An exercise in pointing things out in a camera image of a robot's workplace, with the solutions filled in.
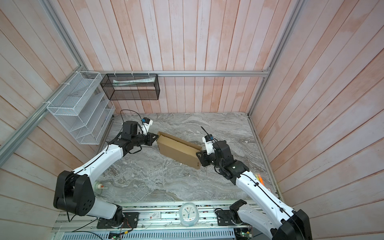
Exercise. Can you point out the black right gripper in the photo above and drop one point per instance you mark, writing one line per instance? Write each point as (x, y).
(203, 159)

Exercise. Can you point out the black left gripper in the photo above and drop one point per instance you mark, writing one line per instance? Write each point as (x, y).
(150, 140)

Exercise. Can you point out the brown cardboard box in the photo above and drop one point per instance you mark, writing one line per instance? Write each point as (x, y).
(179, 150)

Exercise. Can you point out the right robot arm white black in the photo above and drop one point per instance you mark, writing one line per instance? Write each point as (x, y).
(276, 220)

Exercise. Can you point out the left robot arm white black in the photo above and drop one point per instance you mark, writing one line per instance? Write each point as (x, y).
(74, 191)

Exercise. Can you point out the coloured marker pen pack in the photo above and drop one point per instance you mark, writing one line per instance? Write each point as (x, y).
(260, 179)

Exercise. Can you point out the white round clock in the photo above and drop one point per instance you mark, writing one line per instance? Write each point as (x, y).
(189, 214)

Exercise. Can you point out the white paper in basket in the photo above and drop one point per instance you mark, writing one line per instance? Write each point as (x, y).
(146, 82)

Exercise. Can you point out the small white label tag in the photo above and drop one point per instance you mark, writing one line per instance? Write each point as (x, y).
(154, 215)

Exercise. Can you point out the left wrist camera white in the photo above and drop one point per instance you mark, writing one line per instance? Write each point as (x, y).
(146, 124)

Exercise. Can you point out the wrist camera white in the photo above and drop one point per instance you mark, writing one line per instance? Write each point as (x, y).
(146, 124)
(208, 140)

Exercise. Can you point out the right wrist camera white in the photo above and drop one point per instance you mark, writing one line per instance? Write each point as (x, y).
(208, 140)

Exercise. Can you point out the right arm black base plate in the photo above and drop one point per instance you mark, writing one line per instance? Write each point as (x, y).
(228, 217)

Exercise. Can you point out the black wire mesh basket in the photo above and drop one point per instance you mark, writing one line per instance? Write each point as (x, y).
(130, 93)

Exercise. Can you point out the white wire mesh shelf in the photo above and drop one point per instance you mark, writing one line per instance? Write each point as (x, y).
(82, 110)

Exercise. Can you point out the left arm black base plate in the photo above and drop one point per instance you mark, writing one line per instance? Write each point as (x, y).
(123, 220)

